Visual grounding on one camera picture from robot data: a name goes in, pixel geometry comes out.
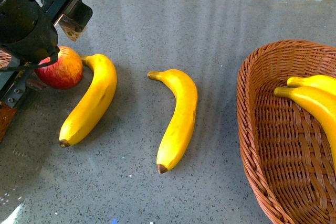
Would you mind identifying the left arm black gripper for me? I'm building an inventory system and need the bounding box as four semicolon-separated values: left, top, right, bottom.
1;0;93;110

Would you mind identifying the dark red apple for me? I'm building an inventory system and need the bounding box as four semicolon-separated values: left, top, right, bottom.
35;46;83;89

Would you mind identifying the yellow banana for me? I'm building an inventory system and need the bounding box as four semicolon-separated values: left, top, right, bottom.
274;86;335;162
287;74;336;95
148;69;198;174
59;54;118;147

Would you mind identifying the left brown wicker basket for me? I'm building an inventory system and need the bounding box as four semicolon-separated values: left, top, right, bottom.
1;51;17;142

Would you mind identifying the brown wicker basket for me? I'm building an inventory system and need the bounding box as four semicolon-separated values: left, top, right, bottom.
237;40;335;223
1;51;17;142

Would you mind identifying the right brown wicker basket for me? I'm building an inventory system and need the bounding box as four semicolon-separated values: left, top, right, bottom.
237;40;335;223

